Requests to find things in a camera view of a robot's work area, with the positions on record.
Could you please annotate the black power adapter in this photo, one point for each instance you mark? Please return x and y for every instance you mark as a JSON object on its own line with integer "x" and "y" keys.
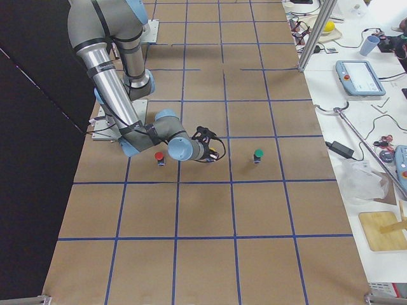
{"x": 341, "y": 149}

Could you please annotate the red push button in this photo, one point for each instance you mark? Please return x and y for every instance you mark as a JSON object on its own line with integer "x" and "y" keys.
{"x": 160, "y": 158}

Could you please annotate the aluminium frame post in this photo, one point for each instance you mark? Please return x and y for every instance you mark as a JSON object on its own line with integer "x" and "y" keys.
{"x": 322, "y": 18}

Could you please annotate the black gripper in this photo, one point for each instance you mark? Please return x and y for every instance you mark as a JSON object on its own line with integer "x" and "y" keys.
{"x": 207, "y": 152}

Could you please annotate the blue teach pendant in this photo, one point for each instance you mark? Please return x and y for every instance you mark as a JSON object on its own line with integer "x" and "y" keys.
{"x": 400, "y": 159}
{"x": 358, "y": 78}

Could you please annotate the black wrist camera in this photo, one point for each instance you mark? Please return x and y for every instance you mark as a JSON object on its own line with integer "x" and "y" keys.
{"x": 204, "y": 135}

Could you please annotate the clear plastic bag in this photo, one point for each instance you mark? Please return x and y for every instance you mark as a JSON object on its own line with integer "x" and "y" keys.
{"x": 359, "y": 183}

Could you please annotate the yellow fruit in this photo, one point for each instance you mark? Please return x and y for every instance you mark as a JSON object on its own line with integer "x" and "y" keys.
{"x": 329, "y": 27}

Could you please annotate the green push button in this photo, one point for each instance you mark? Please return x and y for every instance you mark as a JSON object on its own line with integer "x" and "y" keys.
{"x": 257, "y": 156}

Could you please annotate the wooden cutting board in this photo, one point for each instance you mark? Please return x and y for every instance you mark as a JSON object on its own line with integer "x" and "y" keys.
{"x": 383, "y": 231}

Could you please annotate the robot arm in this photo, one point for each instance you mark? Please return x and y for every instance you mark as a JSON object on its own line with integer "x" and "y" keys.
{"x": 107, "y": 36}

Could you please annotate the light blue plastic cup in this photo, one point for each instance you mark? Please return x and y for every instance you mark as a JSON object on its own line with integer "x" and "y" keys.
{"x": 369, "y": 44}

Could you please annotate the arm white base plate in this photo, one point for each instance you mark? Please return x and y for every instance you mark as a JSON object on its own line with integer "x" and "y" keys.
{"x": 150, "y": 32}
{"x": 105, "y": 127}

